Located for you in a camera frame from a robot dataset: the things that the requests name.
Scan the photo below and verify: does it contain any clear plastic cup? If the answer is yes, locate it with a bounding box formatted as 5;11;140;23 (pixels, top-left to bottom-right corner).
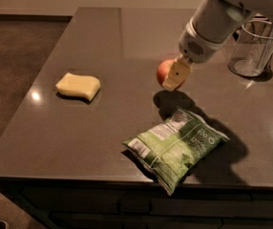
228;20;273;78

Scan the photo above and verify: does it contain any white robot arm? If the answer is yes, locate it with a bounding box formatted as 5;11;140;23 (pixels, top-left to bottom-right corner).
161;0;273;91

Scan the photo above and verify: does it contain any green jalapeno chip bag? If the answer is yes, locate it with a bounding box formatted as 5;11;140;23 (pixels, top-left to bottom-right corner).
123;108;229;196

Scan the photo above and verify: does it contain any red apple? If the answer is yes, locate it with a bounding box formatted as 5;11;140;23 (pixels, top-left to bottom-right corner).
157;59;185;91

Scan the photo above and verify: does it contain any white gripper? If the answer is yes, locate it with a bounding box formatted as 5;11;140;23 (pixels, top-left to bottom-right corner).
162;0;254;91

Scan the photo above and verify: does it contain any dark cabinet drawer front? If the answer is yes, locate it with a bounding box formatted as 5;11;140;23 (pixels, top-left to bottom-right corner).
4;180;273;229

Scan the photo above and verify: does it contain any yellow sponge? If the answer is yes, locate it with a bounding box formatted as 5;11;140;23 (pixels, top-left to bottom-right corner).
55;73;100;101

